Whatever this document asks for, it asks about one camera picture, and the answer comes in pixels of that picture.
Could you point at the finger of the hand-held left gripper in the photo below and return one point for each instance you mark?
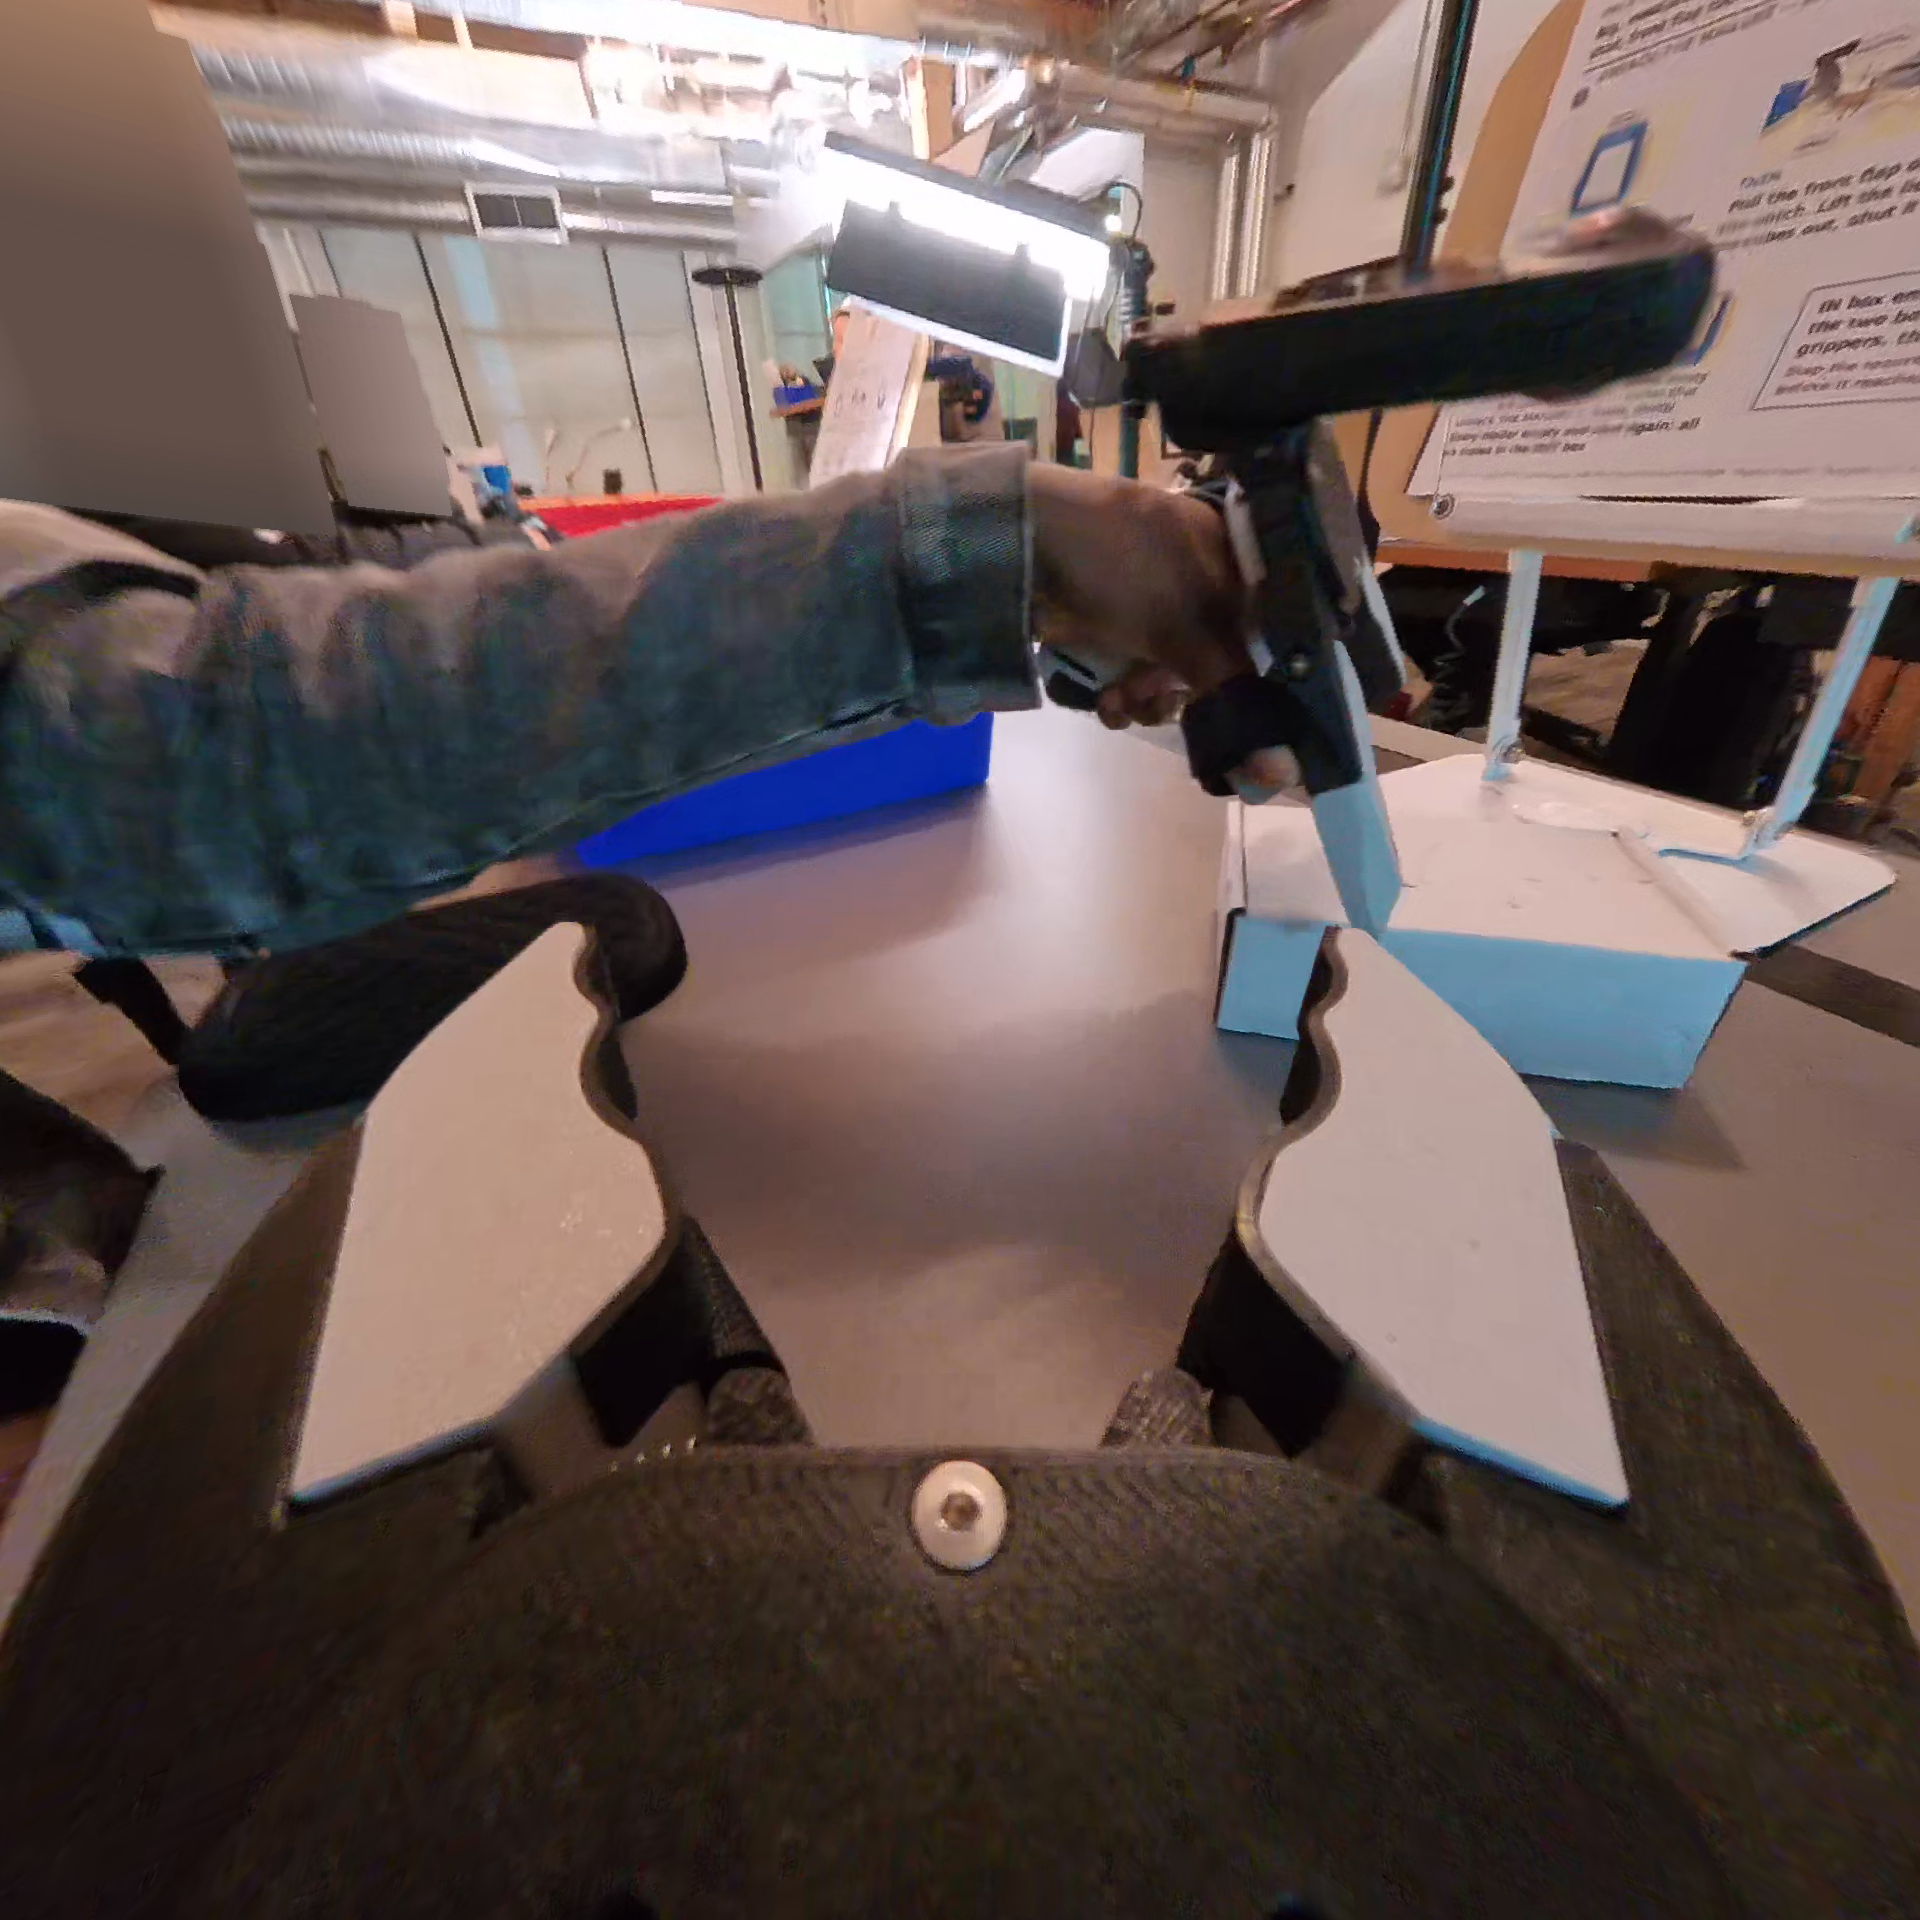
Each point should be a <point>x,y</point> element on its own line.
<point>1357,856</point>

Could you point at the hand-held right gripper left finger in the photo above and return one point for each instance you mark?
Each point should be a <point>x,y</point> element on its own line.
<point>481,1260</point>

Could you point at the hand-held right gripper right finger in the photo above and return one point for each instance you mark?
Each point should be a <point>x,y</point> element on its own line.
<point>1440,1260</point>

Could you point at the white cardboard mailer box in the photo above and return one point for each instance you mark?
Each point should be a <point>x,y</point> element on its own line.
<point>1500,1005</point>

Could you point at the blue plastic bin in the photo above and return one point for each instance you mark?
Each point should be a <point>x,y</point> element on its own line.
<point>838,781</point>

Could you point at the person's left forearm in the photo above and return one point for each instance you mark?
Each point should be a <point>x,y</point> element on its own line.
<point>524,690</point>

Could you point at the person's left hand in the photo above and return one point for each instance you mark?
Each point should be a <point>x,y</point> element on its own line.
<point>1141,585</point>

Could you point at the dark vertical pole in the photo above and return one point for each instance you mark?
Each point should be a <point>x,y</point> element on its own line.
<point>1436,135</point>

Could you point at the instruction sign board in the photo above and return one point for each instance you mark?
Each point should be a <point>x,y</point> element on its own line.
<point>1724,224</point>

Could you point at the dark cloth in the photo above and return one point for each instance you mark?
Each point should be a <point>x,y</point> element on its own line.
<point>59,1231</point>

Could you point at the led light panel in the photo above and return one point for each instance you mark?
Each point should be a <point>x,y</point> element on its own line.
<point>974,224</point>

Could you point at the white leaning board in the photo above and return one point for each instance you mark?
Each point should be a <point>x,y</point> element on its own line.
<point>869,399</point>

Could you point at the red plastic bin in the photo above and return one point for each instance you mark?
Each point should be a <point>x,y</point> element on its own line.
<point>629,520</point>

